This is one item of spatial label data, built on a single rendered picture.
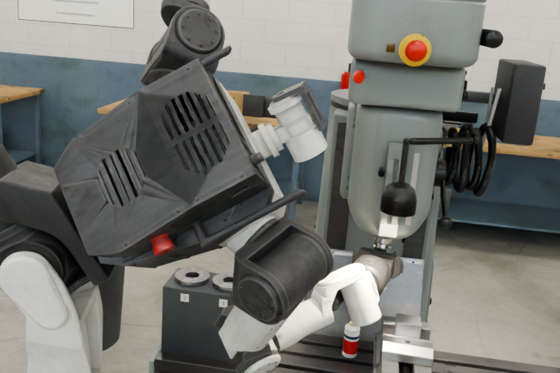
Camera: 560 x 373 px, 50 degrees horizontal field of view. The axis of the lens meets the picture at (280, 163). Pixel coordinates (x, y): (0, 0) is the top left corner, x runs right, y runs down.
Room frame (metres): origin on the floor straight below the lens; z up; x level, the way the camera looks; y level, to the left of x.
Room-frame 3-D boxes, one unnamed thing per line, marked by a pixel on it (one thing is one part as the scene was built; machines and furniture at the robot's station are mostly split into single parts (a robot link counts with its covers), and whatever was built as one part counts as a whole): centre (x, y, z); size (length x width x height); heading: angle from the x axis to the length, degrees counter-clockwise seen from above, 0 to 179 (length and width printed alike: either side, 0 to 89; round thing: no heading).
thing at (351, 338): (1.42, -0.22, 0.99); 0.04 x 0.04 x 0.11
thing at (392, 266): (1.30, -0.24, 1.24); 0.13 x 0.12 x 0.10; 69
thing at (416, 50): (1.13, -0.24, 1.76); 0.04 x 0.03 x 0.04; 83
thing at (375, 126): (1.39, -0.27, 1.47); 0.21 x 0.19 x 0.32; 83
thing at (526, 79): (1.64, -0.64, 1.62); 0.20 x 0.09 x 0.21; 173
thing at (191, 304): (1.41, 0.16, 1.03); 0.22 x 0.12 x 0.20; 82
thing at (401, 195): (1.16, -0.25, 1.46); 0.07 x 0.07 x 0.06
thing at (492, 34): (1.40, -0.42, 1.79); 0.45 x 0.04 x 0.04; 173
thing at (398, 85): (1.42, -0.28, 1.68); 0.34 x 0.24 x 0.10; 173
